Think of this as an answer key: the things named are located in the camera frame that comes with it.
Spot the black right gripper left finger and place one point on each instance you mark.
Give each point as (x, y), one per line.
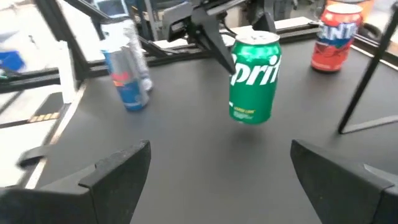
(109, 193)

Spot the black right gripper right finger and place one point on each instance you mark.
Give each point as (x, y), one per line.
(342, 193)

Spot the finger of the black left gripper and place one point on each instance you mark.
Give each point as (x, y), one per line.
(211, 34)
(264, 17)

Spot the green Sprite can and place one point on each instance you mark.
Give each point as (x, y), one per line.
(253, 93)

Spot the red Fanta can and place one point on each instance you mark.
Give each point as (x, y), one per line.
(332, 53)

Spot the blue box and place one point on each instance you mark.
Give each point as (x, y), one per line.
(12, 60)

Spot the black diagonal frame strut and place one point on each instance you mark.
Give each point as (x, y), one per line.
(60, 34)

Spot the silver metal post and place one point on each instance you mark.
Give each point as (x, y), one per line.
(67, 74)

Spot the wood and black table frame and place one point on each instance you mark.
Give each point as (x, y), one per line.
(31, 81)

